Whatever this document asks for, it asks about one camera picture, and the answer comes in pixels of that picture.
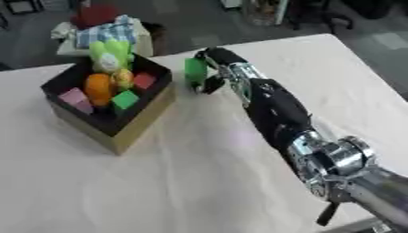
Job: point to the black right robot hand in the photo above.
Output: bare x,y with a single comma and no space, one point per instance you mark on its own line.
223,57

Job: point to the green block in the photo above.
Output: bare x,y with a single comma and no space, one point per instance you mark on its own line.
195,69

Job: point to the silver and black right robot arm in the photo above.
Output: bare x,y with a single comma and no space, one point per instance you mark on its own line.
276,106

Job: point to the tan cardboard box black inside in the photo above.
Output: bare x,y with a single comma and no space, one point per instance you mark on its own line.
114,100

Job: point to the red block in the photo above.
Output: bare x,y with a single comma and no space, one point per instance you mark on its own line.
144,80

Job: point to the yellow toy fruit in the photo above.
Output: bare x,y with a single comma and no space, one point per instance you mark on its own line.
123,78

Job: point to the green cube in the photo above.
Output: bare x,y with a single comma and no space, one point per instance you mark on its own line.
125,101

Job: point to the black office chair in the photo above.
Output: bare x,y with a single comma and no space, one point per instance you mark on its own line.
324,13

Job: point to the green and white soft toy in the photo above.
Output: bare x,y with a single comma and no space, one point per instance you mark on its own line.
110,56

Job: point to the blue and white checked cloth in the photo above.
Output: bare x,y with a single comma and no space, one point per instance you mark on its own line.
106,32

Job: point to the orange toy fruit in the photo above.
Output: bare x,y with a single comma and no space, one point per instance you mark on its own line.
99,89

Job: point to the red bag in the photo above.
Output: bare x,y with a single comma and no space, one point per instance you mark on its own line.
94,15

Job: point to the pink block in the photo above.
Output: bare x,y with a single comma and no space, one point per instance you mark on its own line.
75,99

